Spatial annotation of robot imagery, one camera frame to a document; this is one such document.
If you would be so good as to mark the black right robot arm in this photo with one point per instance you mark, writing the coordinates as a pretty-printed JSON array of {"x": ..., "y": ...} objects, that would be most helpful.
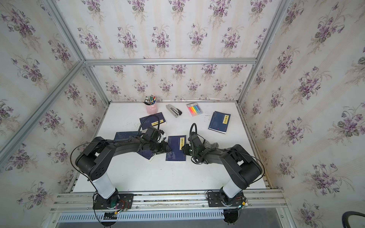
[{"x": 242, "y": 168}]

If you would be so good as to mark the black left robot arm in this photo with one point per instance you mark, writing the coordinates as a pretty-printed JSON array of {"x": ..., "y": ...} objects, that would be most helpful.
[{"x": 94, "y": 161}]

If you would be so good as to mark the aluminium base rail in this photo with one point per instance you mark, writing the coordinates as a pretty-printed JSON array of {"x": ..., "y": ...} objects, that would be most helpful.
[{"x": 163, "y": 206}]

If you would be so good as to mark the pink pen cup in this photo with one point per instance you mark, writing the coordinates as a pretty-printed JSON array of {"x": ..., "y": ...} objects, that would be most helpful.
[{"x": 152, "y": 109}]

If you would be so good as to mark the pens in cup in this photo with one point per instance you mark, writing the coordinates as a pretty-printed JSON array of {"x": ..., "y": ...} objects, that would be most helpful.
[{"x": 150, "y": 100}]

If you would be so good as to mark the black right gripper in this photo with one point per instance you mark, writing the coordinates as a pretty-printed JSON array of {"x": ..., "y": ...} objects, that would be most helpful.
[{"x": 185, "y": 149}]

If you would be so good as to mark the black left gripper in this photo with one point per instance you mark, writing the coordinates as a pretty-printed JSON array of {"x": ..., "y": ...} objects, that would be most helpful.
[{"x": 163, "y": 148}]

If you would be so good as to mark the blue book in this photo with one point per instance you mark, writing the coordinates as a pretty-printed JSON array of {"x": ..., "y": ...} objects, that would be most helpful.
[
  {"x": 176, "y": 144},
  {"x": 219, "y": 122},
  {"x": 149, "y": 155},
  {"x": 126, "y": 136},
  {"x": 152, "y": 121}
]

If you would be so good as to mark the colourful highlighter pack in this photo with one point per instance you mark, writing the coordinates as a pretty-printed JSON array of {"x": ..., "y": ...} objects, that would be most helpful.
[{"x": 194, "y": 109}]

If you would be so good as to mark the grey black stapler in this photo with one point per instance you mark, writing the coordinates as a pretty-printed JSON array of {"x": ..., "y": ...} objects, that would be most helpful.
[{"x": 173, "y": 110}]

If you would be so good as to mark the grey patterned cloth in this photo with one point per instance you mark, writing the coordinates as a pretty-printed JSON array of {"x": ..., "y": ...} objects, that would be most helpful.
[{"x": 209, "y": 145}]

